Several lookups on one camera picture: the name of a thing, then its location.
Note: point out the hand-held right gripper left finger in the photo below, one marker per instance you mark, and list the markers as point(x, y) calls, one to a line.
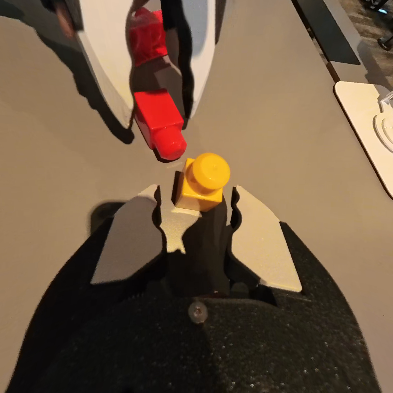
point(129, 242)

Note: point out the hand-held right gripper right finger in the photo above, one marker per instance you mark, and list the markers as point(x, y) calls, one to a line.
point(264, 251)

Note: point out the white flat board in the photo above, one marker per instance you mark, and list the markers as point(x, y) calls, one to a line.
point(356, 116)

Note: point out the yellow mega block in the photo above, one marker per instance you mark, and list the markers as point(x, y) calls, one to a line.
point(199, 190)

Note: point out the black panel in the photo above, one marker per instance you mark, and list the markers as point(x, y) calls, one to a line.
point(331, 33)

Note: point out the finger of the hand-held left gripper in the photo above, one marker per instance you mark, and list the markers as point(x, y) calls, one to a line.
point(107, 55)
point(201, 40)

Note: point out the black chair base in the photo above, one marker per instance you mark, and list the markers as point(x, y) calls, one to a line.
point(386, 41)

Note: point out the red mega block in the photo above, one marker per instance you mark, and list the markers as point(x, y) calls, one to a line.
point(156, 113)
point(147, 43)

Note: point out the clear plastic piece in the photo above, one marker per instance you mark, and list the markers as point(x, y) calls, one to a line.
point(387, 103)

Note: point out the white round disc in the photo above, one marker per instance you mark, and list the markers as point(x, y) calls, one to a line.
point(383, 132)

